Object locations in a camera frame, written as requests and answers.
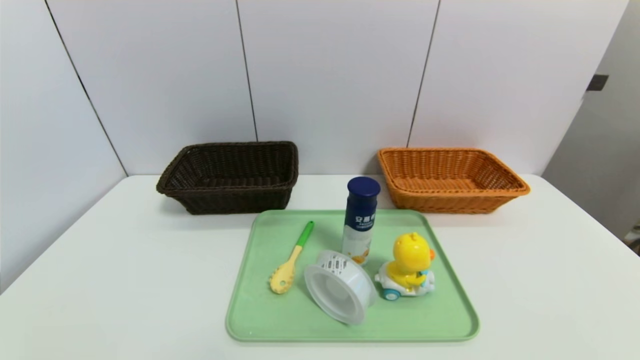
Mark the green yellow pasta spoon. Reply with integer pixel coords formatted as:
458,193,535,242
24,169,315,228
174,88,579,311
269,220,316,295

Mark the white round plastic container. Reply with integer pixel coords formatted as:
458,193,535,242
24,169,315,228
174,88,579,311
303,250,379,326

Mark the yellow duck scooter toy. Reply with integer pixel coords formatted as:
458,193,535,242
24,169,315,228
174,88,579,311
375,231,437,302

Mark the dark brown wicker basket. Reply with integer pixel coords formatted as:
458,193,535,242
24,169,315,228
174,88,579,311
156,141,300,216

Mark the orange wicker basket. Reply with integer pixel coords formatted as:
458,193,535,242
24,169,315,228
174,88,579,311
377,147,531,215

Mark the blue white drink bottle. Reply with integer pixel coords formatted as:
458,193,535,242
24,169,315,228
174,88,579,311
341,176,382,266

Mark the light green plastic tray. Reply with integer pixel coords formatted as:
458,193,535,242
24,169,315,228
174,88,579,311
225,208,481,343

